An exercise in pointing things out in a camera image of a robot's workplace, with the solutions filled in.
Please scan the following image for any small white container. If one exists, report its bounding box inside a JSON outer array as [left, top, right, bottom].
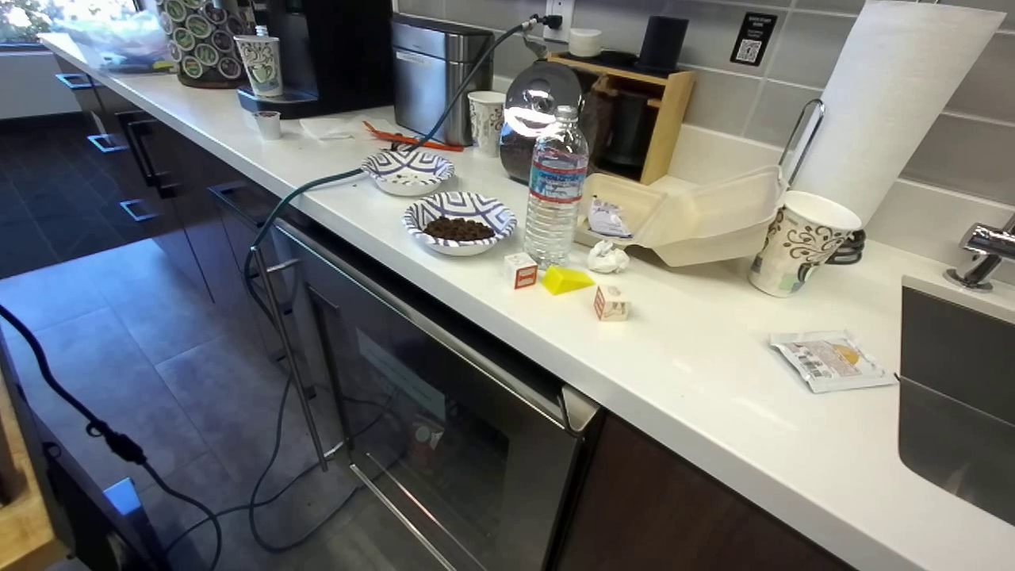
[[564, 26, 606, 60]]

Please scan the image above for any shiny steel kettle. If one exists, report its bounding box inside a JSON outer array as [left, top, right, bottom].
[[499, 56, 586, 188]]

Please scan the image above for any white sauce packet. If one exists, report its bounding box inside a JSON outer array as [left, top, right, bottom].
[[584, 201, 637, 243]]

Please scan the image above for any dark cabinet with handles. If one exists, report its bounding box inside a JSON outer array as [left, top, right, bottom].
[[52, 56, 283, 312]]

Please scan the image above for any white wall outlet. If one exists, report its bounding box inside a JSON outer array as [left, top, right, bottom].
[[539, 0, 578, 46]]

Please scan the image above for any wooden cart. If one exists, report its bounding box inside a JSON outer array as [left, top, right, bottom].
[[0, 361, 63, 571]]

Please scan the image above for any large brown patterned cup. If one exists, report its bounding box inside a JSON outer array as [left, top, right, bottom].
[[747, 188, 869, 299]]

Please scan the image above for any black box blue sticker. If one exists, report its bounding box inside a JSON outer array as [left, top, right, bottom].
[[42, 437, 171, 571]]

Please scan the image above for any clear plastic water bottle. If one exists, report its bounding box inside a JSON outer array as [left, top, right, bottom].
[[520, 101, 595, 265]]

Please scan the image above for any stainless steel appliance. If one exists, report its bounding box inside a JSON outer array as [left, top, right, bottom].
[[389, 14, 499, 149]]

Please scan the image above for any black dishwasher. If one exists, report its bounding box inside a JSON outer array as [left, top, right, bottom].
[[271, 220, 603, 571]]

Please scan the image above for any patterned bowl with coffee beans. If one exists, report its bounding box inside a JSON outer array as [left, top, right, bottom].
[[402, 190, 520, 261]]

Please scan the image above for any plain patterned paper cup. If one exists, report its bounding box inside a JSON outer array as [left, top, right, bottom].
[[465, 90, 507, 163]]

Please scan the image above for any steel kitchen sink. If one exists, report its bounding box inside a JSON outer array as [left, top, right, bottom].
[[894, 275, 1015, 531]]

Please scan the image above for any red white small packet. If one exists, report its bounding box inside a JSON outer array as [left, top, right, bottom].
[[506, 250, 544, 291]]

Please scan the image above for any K-cup carousel holder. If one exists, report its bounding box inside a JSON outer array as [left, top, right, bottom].
[[155, 0, 265, 93]]

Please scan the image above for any small beige creamer box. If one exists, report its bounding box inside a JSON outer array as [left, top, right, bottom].
[[590, 282, 635, 325]]

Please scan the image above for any black power cable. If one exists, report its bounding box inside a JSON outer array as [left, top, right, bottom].
[[155, 14, 564, 558]]

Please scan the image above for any black coffee maker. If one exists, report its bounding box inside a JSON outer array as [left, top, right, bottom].
[[234, 0, 396, 121]]

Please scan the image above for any chrome faucet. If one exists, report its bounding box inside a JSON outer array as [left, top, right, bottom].
[[946, 215, 1015, 291]]

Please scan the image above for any dark brown cabinet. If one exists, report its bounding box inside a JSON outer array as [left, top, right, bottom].
[[553, 408, 859, 571]]

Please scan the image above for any metal paper towel holder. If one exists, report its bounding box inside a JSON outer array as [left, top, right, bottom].
[[779, 94, 828, 194]]

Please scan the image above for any wooden countertop rack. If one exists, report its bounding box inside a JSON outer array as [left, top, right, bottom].
[[546, 51, 697, 188]]

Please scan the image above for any beige takeout container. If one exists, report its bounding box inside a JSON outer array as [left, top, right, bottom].
[[584, 167, 788, 270]]

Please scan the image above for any empty blue patterned bowl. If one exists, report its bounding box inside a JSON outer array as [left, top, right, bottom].
[[363, 147, 458, 201]]

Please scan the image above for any clear plastic bag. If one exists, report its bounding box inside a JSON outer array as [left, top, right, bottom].
[[57, 0, 171, 75]]

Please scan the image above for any orange red packet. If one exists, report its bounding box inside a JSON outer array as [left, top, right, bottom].
[[363, 118, 471, 154]]

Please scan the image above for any crumpled white wrapper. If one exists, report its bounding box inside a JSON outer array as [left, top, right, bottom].
[[584, 239, 635, 279]]

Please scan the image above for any black wall sign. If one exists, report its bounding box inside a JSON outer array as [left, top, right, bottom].
[[726, 11, 781, 69]]

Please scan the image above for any black floor cable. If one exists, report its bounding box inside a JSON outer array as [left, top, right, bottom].
[[0, 305, 227, 571]]

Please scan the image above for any black cup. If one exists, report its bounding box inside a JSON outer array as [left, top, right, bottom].
[[637, 14, 692, 80]]

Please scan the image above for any white paper towel roll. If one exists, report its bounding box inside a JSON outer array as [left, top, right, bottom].
[[790, 0, 1008, 230]]

